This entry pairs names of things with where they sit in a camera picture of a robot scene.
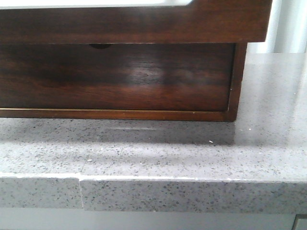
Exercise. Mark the wooden drawer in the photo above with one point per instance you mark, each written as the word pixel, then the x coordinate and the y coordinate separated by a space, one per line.
pixel 201 21
pixel 115 81

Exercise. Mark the dark wooden drawer cabinet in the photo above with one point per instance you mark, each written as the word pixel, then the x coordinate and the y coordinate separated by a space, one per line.
pixel 236 83

